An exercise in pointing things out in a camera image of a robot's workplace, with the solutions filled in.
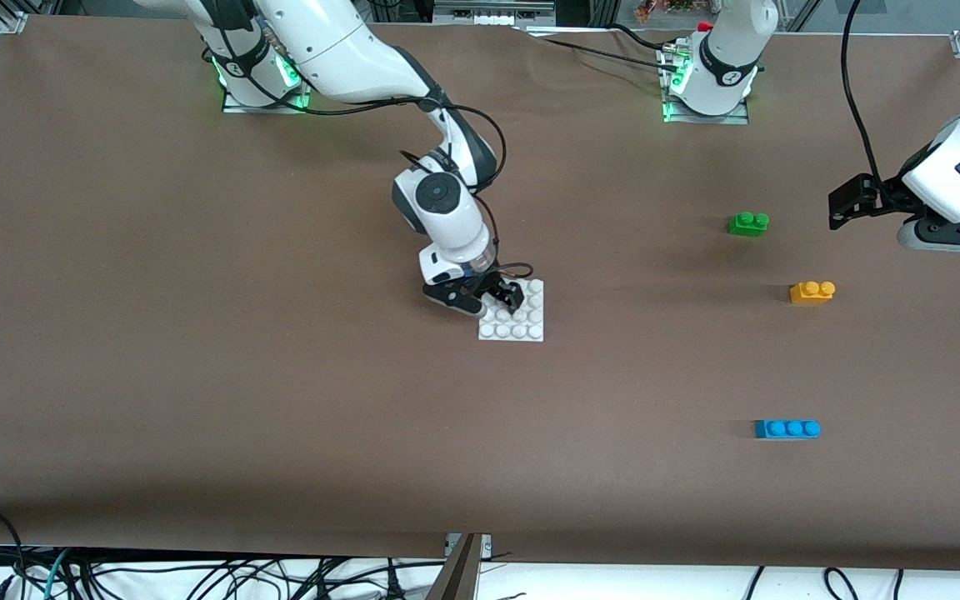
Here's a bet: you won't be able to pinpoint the aluminium frame with power strip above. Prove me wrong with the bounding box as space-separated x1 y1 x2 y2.
432 0 558 28

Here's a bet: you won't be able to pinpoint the blue three-stud block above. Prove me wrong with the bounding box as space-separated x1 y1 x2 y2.
753 418 822 440

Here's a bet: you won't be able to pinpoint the green two-stud block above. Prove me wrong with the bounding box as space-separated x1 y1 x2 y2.
727 211 771 238

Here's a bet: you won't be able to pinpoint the black cable on table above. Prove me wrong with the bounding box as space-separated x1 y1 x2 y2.
530 33 681 69

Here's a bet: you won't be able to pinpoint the brown table cover sheet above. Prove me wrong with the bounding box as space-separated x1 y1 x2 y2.
0 15 960 573

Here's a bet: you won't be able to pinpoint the colourful background toys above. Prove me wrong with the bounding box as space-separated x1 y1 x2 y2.
634 0 698 19

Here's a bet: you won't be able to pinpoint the aluminium table frame profile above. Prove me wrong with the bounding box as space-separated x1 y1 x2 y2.
426 533 493 600

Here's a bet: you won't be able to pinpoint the yellow two-stud block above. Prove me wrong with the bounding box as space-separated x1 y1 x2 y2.
789 280 837 306

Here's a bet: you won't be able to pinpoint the white studded base plate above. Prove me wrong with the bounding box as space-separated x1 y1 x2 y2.
478 277 546 343

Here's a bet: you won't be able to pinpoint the teal floor cable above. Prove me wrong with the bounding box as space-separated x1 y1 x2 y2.
42 548 73 600

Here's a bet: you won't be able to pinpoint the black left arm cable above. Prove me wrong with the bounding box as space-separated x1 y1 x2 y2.
840 0 899 198

